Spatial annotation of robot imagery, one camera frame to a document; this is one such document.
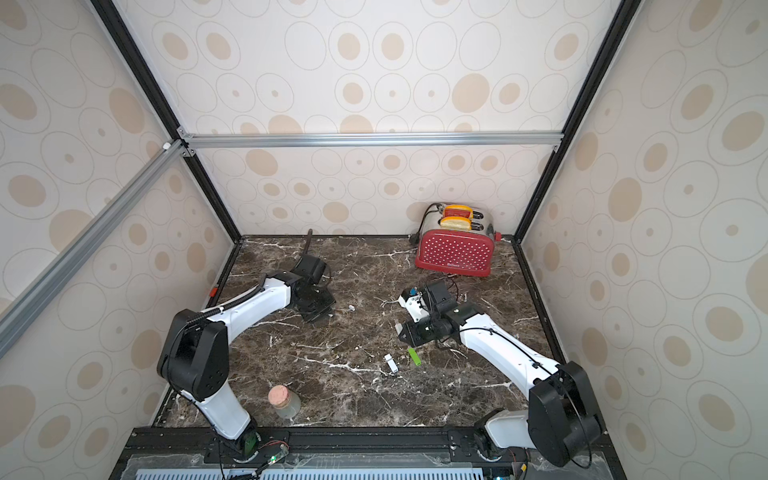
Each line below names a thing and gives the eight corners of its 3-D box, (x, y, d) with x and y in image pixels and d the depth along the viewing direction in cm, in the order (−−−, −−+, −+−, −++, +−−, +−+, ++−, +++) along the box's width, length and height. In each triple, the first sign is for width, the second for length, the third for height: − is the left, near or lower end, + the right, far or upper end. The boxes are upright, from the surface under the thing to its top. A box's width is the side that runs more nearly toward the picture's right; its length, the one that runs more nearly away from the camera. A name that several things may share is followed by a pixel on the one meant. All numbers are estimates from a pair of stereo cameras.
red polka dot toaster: (416, 269, 113) (420, 227, 96) (422, 241, 122) (427, 198, 105) (483, 281, 109) (500, 239, 92) (484, 251, 118) (500, 208, 102)
